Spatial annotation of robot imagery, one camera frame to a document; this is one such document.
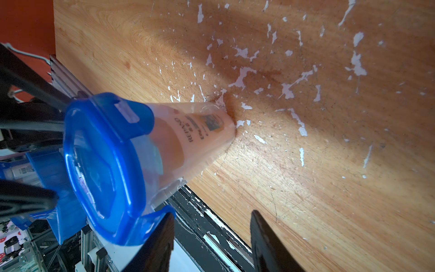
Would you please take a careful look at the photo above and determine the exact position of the blue container lid back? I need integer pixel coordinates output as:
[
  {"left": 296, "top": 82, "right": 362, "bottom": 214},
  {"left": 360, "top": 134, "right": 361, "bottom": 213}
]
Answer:
[{"left": 63, "top": 93, "right": 169, "bottom": 246}]

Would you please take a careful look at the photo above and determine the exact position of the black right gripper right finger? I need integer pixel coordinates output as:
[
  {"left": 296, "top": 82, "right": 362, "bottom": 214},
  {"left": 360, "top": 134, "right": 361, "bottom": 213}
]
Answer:
[{"left": 250, "top": 210, "right": 305, "bottom": 272}]

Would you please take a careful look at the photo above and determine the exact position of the clear plastic container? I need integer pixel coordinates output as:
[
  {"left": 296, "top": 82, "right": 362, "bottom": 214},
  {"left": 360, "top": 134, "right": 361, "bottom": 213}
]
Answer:
[{"left": 131, "top": 103, "right": 236, "bottom": 213}]

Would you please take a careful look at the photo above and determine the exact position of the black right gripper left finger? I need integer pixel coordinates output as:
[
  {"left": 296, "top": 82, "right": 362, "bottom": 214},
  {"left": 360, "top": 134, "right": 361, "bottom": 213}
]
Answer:
[{"left": 123, "top": 213, "right": 175, "bottom": 272}]

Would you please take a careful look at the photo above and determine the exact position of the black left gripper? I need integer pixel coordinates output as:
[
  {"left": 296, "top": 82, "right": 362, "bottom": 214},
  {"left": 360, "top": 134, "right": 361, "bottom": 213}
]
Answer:
[{"left": 1, "top": 45, "right": 73, "bottom": 218}]

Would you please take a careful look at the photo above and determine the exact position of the blue plastic storage bin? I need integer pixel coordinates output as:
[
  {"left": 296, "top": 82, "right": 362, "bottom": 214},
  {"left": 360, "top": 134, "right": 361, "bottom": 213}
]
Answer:
[{"left": 1, "top": 150, "right": 87, "bottom": 244}]

